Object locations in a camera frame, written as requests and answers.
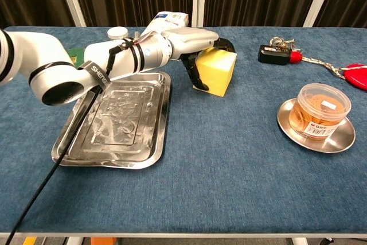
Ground green yellow scrub sponge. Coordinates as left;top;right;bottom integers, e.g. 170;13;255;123
68;46;86;68

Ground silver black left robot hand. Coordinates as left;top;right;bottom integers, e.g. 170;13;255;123
165;26;236;91

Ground black car key fob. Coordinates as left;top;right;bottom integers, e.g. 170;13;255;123
257;44;292;65

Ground small white lidded jar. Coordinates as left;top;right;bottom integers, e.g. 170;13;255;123
107;26;129;40

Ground round steel plate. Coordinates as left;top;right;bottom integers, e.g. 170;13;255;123
276;98;357;154

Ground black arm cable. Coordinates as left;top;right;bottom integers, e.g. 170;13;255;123
4;44;128;245

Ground red disc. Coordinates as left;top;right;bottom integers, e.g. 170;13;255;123
343;63;367;91

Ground blue table cloth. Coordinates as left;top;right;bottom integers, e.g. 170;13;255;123
0;25;367;234

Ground orange object under table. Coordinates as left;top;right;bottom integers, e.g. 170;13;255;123
91;238;118;245

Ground black printed velcro strap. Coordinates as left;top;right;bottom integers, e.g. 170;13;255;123
77;60;112;91

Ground small red keychain piece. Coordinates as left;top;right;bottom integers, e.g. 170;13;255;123
289;50;304;64

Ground rectangular steel tray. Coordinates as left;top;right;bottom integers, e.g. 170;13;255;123
51;71;172;170

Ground braided white cord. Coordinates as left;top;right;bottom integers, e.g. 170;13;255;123
300;55;367;81

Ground white paper package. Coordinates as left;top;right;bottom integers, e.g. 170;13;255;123
139;11;189;42

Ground metal key rings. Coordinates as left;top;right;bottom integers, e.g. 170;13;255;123
269;36;296;49

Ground clear jar of rubber bands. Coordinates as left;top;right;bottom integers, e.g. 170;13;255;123
288;83;352;142

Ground yellow sponge cube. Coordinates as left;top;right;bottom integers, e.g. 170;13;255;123
192;47;238;98

